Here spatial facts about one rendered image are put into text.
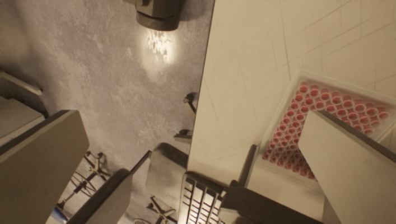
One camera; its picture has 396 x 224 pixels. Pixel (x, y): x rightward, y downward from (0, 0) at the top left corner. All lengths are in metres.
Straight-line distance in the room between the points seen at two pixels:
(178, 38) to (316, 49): 0.97
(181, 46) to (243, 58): 0.93
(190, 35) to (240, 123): 0.88
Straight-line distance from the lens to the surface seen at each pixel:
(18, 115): 2.88
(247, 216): 0.19
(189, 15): 1.06
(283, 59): 0.19
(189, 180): 0.34
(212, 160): 0.29
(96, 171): 2.61
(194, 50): 1.09
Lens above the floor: 0.93
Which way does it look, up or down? 48 degrees down
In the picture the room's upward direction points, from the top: 142 degrees counter-clockwise
